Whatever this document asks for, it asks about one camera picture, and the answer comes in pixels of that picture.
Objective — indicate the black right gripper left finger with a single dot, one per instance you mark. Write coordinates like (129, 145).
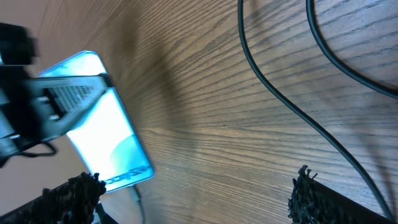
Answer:
(73, 202)

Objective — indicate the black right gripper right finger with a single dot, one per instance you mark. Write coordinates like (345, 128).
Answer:
(313, 203)

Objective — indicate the Samsung Galaxy S24+ smartphone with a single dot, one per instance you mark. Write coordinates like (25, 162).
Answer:
(109, 146)

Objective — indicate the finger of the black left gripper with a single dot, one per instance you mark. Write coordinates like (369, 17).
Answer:
(58, 103)

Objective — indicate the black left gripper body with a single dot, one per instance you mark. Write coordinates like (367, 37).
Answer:
(19, 123)

